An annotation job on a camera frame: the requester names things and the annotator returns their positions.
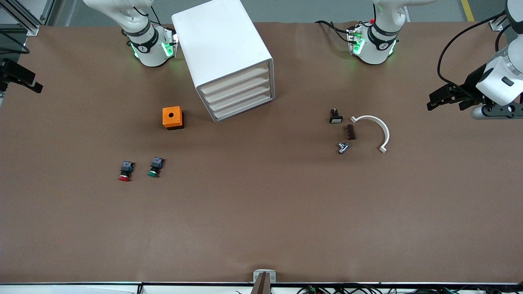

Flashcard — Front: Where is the red push button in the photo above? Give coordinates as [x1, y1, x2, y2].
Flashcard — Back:
[118, 161, 135, 182]

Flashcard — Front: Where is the green push button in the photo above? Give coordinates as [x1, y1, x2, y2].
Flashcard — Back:
[147, 157, 165, 178]

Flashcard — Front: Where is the white drawer cabinet housing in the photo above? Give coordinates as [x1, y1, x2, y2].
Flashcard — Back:
[172, 0, 275, 123]

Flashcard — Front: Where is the brown table cover mat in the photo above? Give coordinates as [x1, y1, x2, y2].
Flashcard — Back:
[0, 20, 523, 284]

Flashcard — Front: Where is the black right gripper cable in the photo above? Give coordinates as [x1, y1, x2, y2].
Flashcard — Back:
[0, 31, 30, 54]

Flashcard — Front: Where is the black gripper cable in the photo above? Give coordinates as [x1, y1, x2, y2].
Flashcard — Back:
[0, 31, 30, 54]
[437, 11, 509, 86]

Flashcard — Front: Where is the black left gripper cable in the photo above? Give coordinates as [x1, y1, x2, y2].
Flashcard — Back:
[437, 11, 509, 86]

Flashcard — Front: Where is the aluminium frame profile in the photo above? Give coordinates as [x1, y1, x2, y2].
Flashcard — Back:
[0, 0, 56, 36]
[489, 0, 523, 32]

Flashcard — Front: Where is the white curved plastic bracket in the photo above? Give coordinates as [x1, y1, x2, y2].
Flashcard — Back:
[350, 115, 390, 154]

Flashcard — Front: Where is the black left arm base cable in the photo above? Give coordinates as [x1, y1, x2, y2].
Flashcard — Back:
[315, 20, 352, 43]

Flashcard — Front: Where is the black arm base cable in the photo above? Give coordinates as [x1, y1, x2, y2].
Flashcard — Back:
[315, 20, 352, 43]
[135, 3, 162, 26]

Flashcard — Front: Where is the orange button enclosure box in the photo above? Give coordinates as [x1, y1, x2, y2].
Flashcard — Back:
[162, 106, 185, 130]

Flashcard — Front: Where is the black right arm base cable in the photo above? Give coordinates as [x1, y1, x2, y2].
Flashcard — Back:
[135, 3, 162, 26]

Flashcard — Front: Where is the black cable bundle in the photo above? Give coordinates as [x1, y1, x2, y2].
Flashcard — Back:
[235, 284, 523, 294]

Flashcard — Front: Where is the white table edge rail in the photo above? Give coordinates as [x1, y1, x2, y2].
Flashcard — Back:
[0, 282, 523, 294]

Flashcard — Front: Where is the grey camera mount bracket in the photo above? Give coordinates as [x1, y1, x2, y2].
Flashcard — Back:
[253, 269, 277, 294]

